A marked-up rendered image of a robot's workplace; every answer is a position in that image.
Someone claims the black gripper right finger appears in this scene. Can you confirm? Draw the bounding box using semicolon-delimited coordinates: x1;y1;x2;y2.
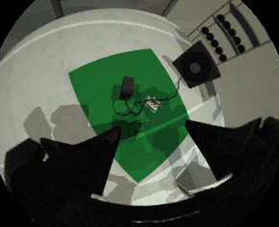
185;117;263;181

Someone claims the black computer fan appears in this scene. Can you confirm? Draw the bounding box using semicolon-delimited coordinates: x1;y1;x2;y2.
172;41;221;88

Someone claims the green circuit board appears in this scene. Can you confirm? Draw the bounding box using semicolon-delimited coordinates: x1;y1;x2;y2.
68;49;189;183

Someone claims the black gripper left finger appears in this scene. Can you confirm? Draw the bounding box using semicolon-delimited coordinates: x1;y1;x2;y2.
41;126;121;196

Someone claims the black cable with plug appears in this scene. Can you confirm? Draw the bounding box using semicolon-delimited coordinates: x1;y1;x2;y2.
119;76;174;116

